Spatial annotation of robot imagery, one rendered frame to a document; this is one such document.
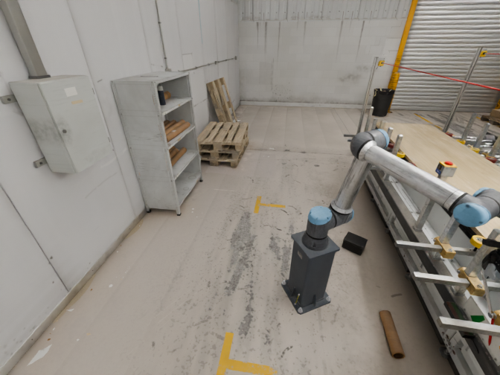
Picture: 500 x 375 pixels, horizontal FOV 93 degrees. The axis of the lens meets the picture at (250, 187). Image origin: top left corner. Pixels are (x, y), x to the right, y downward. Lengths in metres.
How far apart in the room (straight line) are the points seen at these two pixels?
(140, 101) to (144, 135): 0.34
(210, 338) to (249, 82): 7.79
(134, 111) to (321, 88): 6.90
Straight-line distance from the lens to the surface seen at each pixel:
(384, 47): 8.97
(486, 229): 2.00
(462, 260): 2.09
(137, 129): 2.77
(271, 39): 8.59
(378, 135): 1.46
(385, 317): 2.28
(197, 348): 2.06
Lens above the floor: 1.84
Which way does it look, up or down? 31 degrees down
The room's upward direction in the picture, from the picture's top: straight up
